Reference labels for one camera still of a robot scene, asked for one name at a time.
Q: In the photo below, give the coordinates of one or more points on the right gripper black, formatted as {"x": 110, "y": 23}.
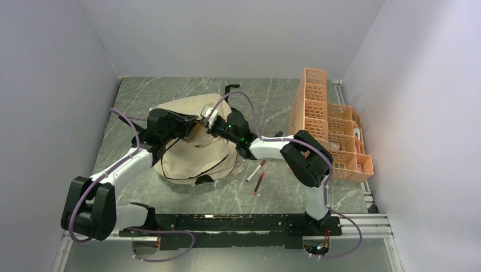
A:
{"x": 211, "y": 130}

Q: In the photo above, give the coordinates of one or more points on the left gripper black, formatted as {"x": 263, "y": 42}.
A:
{"x": 184, "y": 121}

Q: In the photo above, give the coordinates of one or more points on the beige canvas backpack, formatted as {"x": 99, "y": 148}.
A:
{"x": 195, "y": 159}

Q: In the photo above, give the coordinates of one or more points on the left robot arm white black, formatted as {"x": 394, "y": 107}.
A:
{"x": 91, "y": 210}

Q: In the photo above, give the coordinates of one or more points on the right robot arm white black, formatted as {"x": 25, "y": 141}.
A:
{"x": 309, "y": 161}

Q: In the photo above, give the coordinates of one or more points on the small beige eraser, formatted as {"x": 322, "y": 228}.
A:
{"x": 238, "y": 170}

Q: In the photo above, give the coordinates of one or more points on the white red marker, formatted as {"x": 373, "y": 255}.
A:
{"x": 255, "y": 171}

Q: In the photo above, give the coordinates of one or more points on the red pen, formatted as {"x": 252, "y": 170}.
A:
{"x": 258, "y": 182}

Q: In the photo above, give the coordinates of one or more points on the orange plastic file organizer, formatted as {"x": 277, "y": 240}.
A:
{"x": 338, "y": 128}

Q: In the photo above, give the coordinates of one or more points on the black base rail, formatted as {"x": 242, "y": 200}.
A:
{"x": 237, "y": 230}

